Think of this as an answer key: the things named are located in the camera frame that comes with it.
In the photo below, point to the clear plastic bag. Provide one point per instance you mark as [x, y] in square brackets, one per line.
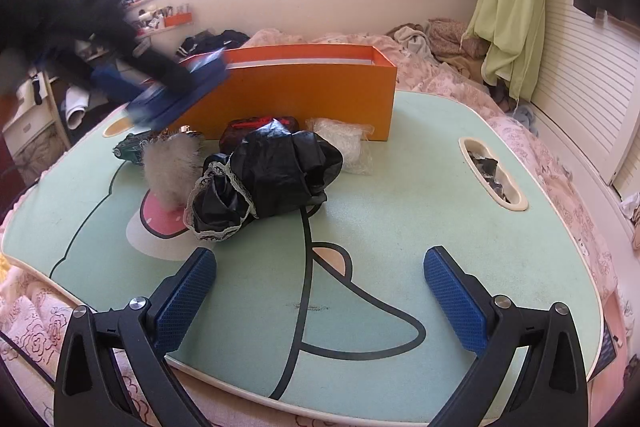
[345, 142]

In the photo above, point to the white louvered door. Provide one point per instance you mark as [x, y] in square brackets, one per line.
[575, 72]

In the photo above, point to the pink floral quilt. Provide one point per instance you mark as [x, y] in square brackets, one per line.
[550, 147]

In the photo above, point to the blue pouch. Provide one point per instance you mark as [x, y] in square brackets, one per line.
[200, 82]

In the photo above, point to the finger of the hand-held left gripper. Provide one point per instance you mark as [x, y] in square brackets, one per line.
[110, 79]
[165, 74]

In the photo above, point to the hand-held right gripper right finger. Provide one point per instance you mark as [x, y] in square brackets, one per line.
[455, 302]

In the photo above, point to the grey fur pom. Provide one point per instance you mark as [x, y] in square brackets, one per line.
[167, 167]

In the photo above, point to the white drawer cabinet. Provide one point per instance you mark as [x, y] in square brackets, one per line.
[30, 127]

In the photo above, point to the light green hanging garment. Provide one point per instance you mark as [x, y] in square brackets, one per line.
[510, 7]

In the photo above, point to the green cartoon print desktop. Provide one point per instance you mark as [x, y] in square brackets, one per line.
[400, 232]

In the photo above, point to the orange desk organizer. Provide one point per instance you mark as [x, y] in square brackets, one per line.
[177, 20]

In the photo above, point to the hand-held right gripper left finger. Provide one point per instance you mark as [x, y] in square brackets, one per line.
[185, 302]

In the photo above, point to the white rolled sheet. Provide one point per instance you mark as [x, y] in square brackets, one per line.
[77, 104]

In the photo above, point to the green toy car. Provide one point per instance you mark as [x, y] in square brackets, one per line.
[130, 149]

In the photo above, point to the black lace trimmed cloth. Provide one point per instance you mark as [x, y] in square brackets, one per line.
[280, 172]

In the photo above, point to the light blue cloth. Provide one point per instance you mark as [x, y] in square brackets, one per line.
[525, 114]

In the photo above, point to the beige clothes pile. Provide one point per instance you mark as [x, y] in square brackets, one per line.
[440, 37]

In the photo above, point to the black clothes pile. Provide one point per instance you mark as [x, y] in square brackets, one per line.
[215, 41]

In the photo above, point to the orange cardboard box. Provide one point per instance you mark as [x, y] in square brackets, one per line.
[310, 102]

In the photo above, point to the crumpled foil wrappers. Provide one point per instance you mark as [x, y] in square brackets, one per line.
[487, 169]

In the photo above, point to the dark red pouch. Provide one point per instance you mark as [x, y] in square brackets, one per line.
[240, 132]

